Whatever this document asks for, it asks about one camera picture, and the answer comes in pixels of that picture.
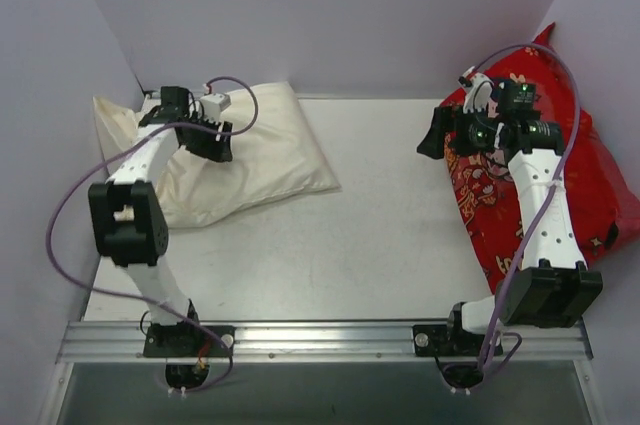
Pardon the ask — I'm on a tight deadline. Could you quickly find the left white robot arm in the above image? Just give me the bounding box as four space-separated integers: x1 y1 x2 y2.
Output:
88 86 233 356

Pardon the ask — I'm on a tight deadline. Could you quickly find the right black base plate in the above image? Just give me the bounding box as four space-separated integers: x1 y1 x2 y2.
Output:
412 324 485 358

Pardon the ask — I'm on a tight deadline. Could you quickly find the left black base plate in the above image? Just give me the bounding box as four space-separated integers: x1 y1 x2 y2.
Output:
142 324 236 358

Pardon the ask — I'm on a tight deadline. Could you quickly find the aluminium mounting rail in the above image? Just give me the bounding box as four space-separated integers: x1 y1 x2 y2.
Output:
54 316 594 365

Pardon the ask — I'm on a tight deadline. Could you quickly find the cream pillowcase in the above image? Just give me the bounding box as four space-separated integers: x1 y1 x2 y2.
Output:
92 81 342 230

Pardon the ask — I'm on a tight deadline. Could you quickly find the red cartoon print bag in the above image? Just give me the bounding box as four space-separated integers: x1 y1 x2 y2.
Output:
444 47 639 289

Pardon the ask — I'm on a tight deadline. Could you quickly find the purple cable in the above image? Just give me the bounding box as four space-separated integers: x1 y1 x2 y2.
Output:
47 76 260 392
459 43 582 386

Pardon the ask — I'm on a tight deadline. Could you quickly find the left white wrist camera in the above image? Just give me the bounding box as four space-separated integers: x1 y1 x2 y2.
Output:
199 93 231 122

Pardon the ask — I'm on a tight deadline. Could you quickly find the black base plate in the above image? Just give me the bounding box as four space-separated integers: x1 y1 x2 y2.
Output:
412 324 485 358
142 324 236 358

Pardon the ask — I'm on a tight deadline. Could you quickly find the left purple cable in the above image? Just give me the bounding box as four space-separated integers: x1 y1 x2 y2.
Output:
47 76 260 392

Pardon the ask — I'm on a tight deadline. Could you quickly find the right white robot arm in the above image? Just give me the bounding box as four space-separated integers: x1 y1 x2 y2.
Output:
417 106 603 354

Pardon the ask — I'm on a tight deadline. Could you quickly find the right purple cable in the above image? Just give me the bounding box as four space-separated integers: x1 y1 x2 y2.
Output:
459 43 582 386

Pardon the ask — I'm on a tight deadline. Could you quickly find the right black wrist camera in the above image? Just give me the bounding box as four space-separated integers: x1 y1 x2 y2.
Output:
497 81 541 120

